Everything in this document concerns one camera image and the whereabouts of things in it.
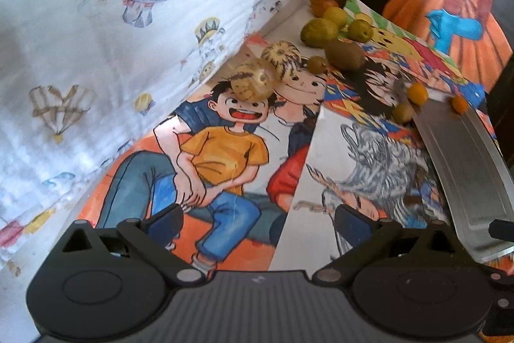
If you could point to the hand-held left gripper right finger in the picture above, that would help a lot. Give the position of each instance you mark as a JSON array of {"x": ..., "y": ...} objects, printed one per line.
[{"x": 353, "y": 221}]

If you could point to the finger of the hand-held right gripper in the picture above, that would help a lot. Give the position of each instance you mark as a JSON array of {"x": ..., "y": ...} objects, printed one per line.
[{"x": 502, "y": 229}]

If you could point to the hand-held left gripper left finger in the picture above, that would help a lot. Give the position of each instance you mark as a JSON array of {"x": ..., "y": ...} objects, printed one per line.
[{"x": 165, "y": 218}]

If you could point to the grey metal tray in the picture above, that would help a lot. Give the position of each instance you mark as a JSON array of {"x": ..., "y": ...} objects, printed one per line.
[{"x": 461, "y": 174}]

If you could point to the small orange fruit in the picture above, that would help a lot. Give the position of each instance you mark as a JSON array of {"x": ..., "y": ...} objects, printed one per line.
[
  {"x": 459, "y": 104},
  {"x": 417, "y": 91}
]

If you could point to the small striped melon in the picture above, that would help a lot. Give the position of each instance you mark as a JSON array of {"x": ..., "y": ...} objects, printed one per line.
[
  {"x": 280, "y": 59},
  {"x": 253, "y": 82}
]

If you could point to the brown kiwi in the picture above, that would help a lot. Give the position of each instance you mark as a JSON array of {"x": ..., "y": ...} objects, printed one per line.
[{"x": 344, "y": 54}]

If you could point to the grey-haired figure poster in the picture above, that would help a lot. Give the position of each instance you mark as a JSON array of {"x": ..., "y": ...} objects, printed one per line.
[{"x": 373, "y": 158}]

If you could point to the cartoon boys poster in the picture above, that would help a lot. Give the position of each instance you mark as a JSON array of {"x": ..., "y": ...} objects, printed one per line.
[{"x": 209, "y": 154}]

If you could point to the small green fruit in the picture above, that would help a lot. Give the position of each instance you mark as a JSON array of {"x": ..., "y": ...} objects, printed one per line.
[
  {"x": 402, "y": 113},
  {"x": 317, "y": 64}
]

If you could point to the colourful comic poster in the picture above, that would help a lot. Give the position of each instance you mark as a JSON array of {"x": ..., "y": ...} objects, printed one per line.
[{"x": 433, "y": 73}]

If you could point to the white printed cloth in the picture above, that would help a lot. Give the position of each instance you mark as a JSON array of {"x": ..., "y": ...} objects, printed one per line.
[{"x": 100, "y": 45}]

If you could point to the potato on table left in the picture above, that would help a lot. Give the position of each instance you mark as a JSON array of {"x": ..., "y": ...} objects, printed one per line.
[{"x": 360, "y": 30}]

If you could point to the yellow round fruit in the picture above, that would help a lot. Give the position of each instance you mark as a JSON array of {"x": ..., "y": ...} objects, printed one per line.
[{"x": 336, "y": 16}]

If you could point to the orange dress wall poster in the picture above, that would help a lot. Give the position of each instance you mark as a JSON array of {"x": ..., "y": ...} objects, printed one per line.
[{"x": 461, "y": 5}]

